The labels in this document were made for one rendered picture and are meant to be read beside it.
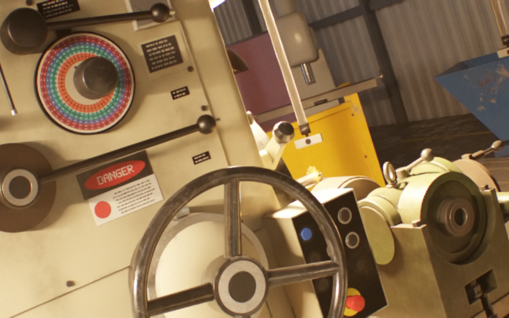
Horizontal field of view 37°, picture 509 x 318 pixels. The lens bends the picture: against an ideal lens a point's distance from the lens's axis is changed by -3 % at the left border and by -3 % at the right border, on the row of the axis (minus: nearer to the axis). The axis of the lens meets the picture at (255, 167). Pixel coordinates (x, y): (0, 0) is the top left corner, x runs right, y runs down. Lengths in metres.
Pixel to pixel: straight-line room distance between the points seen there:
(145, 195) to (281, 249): 0.28
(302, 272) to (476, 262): 0.51
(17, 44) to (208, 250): 0.45
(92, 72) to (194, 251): 0.33
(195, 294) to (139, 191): 0.26
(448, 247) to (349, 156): 2.96
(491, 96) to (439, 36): 3.78
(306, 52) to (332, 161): 3.13
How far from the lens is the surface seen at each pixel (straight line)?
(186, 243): 1.27
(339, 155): 4.52
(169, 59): 1.40
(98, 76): 1.25
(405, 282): 1.65
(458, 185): 1.65
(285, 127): 1.44
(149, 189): 1.36
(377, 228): 1.64
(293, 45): 7.51
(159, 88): 1.38
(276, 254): 1.46
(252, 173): 1.18
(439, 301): 1.59
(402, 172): 1.74
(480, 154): 1.87
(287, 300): 1.50
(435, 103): 11.73
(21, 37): 1.26
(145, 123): 1.37
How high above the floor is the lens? 1.63
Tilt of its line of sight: 7 degrees down
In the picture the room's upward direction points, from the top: 18 degrees counter-clockwise
